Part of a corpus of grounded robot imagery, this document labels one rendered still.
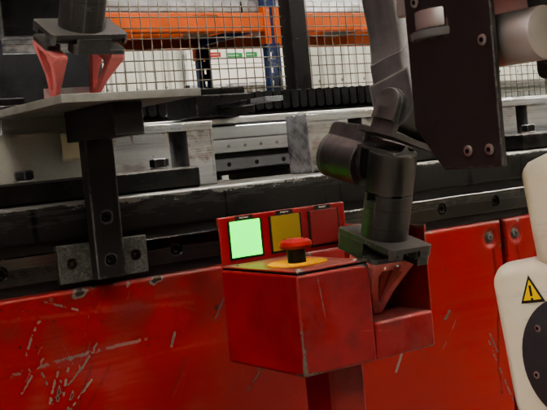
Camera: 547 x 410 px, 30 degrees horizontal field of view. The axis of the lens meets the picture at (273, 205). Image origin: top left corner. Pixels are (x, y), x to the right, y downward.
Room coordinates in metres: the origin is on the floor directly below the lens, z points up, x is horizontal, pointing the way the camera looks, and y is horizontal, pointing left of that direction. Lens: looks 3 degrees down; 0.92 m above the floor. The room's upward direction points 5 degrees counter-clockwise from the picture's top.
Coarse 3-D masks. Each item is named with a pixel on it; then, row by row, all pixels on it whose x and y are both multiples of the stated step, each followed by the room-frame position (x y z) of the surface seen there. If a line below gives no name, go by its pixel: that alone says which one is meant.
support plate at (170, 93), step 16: (64, 96) 1.14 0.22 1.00; (80, 96) 1.15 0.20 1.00; (96, 96) 1.16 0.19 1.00; (112, 96) 1.17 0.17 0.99; (128, 96) 1.19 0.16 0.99; (144, 96) 1.20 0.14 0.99; (160, 96) 1.21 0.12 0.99; (176, 96) 1.22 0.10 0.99; (192, 96) 1.24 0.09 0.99; (0, 112) 1.31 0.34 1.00; (16, 112) 1.26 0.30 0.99; (32, 112) 1.26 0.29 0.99; (48, 112) 1.29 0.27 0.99
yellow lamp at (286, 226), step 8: (272, 216) 1.29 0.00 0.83; (280, 216) 1.30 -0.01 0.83; (288, 216) 1.31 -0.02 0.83; (296, 216) 1.31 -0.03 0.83; (272, 224) 1.29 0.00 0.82; (280, 224) 1.30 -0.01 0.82; (288, 224) 1.31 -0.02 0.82; (296, 224) 1.31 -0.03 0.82; (272, 232) 1.29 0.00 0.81; (280, 232) 1.30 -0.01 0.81; (288, 232) 1.31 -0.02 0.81; (296, 232) 1.31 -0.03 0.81; (280, 240) 1.30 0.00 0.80
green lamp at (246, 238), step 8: (232, 224) 1.26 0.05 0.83; (240, 224) 1.27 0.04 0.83; (248, 224) 1.27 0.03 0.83; (256, 224) 1.28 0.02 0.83; (232, 232) 1.26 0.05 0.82; (240, 232) 1.26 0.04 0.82; (248, 232) 1.27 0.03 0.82; (256, 232) 1.28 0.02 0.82; (232, 240) 1.26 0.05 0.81; (240, 240) 1.26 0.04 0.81; (248, 240) 1.27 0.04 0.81; (256, 240) 1.28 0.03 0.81; (232, 248) 1.26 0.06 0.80; (240, 248) 1.26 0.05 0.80; (248, 248) 1.27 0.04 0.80; (256, 248) 1.28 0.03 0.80; (240, 256) 1.26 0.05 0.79
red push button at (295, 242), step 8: (288, 240) 1.20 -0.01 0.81; (296, 240) 1.20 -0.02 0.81; (304, 240) 1.20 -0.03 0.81; (280, 248) 1.21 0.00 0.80; (288, 248) 1.19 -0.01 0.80; (296, 248) 1.19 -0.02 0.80; (304, 248) 1.21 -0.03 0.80; (288, 256) 1.21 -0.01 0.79; (296, 256) 1.20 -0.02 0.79; (304, 256) 1.20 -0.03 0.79
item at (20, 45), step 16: (0, 0) 1.39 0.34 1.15; (16, 0) 1.40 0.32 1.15; (32, 0) 1.41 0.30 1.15; (48, 0) 1.43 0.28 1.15; (0, 16) 1.39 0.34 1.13; (16, 16) 1.40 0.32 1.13; (32, 16) 1.41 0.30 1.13; (48, 16) 1.42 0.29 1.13; (0, 32) 1.40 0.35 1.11; (16, 32) 1.40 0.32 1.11; (32, 32) 1.41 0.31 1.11; (16, 48) 1.40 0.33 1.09; (32, 48) 1.42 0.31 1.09; (64, 48) 1.44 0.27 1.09
